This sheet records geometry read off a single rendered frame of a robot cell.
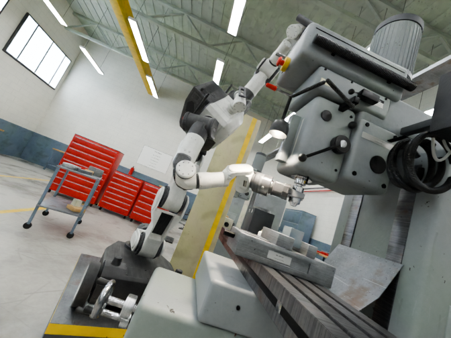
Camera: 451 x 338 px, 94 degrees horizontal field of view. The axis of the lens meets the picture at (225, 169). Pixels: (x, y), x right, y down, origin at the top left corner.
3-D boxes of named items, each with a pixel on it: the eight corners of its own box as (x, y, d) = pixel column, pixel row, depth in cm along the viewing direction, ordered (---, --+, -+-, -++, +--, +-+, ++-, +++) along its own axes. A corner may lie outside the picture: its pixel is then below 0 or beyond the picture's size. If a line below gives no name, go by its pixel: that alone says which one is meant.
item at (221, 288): (196, 323, 58) (212, 279, 60) (194, 275, 92) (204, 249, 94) (351, 372, 63) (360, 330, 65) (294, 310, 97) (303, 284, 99)
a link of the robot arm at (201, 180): (225, 182, 85) (176, 186, 80) (220, 192, 94) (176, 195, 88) (221, 159, 89) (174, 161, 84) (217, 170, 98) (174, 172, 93)
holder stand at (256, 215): (243, 239, 115) (256, 205, 118) (239, 234, 136) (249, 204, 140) (264, 247, 115) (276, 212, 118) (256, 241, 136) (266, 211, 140)
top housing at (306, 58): (300, 50, 79) (312, 17, 82) (273, 86, 105) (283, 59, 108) (403, 101, 84) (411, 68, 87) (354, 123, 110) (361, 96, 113)
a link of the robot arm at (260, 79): (274, 77, 142) (254, 102, 140) (260, 64, 141) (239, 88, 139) (281, 69, 131) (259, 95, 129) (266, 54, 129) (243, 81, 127)
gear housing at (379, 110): (313, 84, 80) (321, 63, 81) (285, 110, 103) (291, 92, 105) (388, 120, 83) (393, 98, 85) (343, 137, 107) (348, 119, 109)
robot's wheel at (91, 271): (74, 292, 110) (92, 254, 113) (85, 293, 112) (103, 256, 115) (66, 316, 92) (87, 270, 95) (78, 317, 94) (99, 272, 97)
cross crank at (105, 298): (72, 323, 63) (91, 283, 65) (90, 303, 75) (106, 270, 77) (124, 339, 65) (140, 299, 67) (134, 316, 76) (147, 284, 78)
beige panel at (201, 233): (151, 296, 212) (231, 100, 252) (157, 280, 251) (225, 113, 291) (199, 312, 218) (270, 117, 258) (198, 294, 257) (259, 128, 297)
